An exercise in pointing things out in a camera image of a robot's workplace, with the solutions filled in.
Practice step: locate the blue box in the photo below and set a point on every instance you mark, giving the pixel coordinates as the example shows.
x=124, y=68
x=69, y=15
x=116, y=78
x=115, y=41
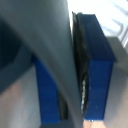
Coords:
x=98, y=66

